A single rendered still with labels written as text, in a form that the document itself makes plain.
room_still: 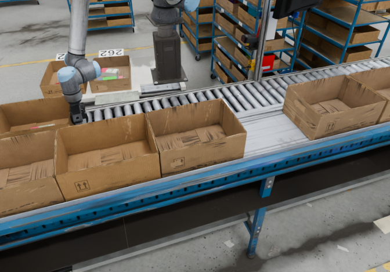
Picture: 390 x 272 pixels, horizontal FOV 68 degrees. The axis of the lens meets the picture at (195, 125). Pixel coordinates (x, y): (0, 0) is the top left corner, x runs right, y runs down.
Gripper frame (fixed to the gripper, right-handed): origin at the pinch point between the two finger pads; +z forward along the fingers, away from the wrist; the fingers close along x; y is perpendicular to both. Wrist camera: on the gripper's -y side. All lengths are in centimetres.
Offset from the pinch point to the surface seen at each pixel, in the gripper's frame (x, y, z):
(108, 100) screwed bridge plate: -16.4, 34.7, 5.1
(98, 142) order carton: -9.2, -29.2, -12.5
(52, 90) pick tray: 19, 51, 0
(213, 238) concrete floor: -66, -44, 80
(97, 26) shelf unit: -20, 367, 66
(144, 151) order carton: -28.9, -38.3, -8.6
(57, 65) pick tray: 17, 89, 0
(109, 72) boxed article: -22, 69, 1
